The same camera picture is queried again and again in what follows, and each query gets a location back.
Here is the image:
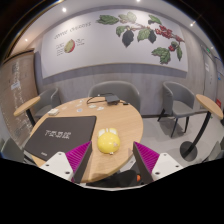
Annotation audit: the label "grey door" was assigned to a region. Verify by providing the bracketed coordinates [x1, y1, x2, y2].
[201, 44, 220, 102]

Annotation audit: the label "black flat device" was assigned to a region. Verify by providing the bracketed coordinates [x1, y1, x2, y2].
[105, 94, 121, 105]

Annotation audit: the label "black mouse pad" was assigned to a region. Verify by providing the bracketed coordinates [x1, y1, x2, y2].
[23, 115, 98, 162]

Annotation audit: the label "coffee plant wall mural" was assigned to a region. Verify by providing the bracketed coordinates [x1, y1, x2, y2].
[39, 9, 190, 80]

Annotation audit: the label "small round wooden side table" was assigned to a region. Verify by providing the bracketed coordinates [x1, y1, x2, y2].
[13, 95, 42, 128]
[179, 93, 224, 163]

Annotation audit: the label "brown wooden wall panel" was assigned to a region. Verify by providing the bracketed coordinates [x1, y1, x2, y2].
[0, 49, 40, 148]

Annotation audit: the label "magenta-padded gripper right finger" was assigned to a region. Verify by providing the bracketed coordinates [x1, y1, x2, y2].
[132, 141, 185, 185]

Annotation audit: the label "ceiling spot lights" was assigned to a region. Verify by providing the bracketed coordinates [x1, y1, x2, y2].
[23, 0, 198, 43]

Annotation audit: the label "grey upholstered chair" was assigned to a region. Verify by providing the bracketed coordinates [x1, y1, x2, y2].
[157, 80, 209, 139]
[0, 137, 26, 164]
[33, 87, 63, 121]
[87, 80, 142, 113]

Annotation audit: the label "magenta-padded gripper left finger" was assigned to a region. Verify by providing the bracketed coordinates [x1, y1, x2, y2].
[39, 141, 93, 184]

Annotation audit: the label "black cable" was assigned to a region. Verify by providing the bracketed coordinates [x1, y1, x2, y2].
[86, 92, 130, 106]

